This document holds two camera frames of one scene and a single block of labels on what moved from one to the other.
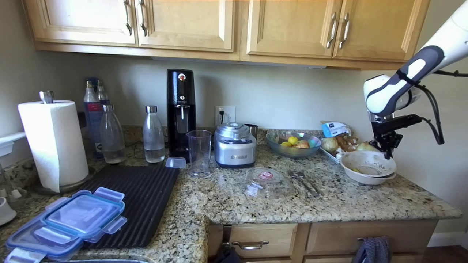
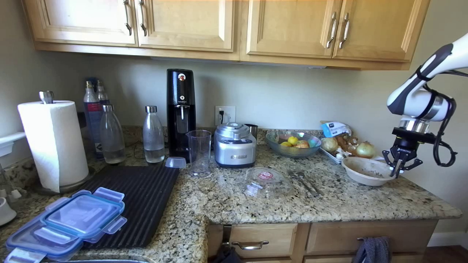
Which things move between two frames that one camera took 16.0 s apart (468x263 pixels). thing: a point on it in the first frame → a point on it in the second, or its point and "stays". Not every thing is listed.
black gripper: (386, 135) → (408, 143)
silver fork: (307, 182) stays
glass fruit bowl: (293, 143) stays
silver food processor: (236, 145) stays
